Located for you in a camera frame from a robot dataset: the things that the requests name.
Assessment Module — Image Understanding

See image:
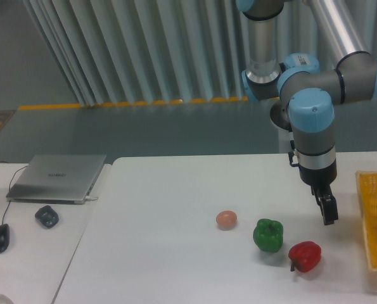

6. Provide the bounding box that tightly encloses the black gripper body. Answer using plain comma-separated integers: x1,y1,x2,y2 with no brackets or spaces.
288,151,337,187

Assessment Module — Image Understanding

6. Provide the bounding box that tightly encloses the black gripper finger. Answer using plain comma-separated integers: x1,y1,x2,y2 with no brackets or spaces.
310,186,322,212
320,186,338,225

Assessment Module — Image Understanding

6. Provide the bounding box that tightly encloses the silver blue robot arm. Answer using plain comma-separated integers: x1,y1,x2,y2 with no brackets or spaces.
236,1,377,225

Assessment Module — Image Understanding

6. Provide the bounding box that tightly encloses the red bell pepper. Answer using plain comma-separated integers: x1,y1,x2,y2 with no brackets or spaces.
288,241,321,273

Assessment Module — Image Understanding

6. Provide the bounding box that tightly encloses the green bell pepper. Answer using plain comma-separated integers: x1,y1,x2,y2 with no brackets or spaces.
253,218,283,253

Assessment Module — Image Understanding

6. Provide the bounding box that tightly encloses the brown egg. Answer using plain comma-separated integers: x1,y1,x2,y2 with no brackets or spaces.
215,210,238,230

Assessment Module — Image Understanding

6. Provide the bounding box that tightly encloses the white usb plug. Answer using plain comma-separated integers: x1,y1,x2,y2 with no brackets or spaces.
85,196,98,201

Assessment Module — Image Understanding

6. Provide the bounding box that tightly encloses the white folding partition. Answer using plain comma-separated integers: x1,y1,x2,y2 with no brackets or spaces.
25,1,377,106

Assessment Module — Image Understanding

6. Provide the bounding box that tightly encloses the silver laptop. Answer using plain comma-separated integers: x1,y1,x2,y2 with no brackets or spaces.
6,155,106,205

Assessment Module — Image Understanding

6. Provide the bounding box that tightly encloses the dark grey small case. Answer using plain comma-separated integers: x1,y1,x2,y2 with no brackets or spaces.
35,205,60,229

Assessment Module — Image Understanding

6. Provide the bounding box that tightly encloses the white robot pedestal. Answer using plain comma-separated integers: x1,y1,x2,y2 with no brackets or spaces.
270,101,293,153

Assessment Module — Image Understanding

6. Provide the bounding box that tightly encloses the black mouse cable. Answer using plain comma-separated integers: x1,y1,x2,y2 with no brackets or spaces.
0,161,29,226

